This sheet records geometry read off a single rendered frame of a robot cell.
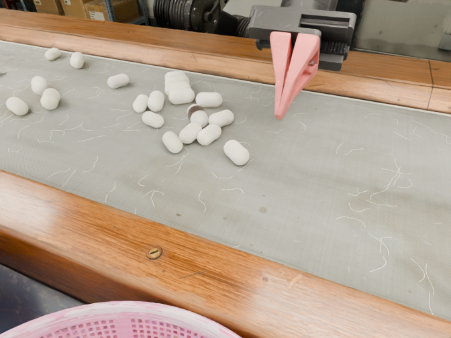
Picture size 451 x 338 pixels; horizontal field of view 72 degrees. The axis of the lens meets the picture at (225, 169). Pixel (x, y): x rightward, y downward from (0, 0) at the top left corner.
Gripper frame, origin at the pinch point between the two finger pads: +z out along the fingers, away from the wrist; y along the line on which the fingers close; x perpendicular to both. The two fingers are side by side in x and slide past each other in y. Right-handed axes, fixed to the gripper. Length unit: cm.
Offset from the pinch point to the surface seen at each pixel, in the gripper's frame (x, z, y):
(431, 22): 166, -126, 47
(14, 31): 14, -11, -59
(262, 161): 2.5, 5.2, -0.9
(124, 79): 7.6, -2.9, -25.4
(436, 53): 178, -114, 56
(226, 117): 4.3, 0.7, -6.9
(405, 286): -4.0, 12.9, 13.2
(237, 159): 0.2, 6.0, -3.0
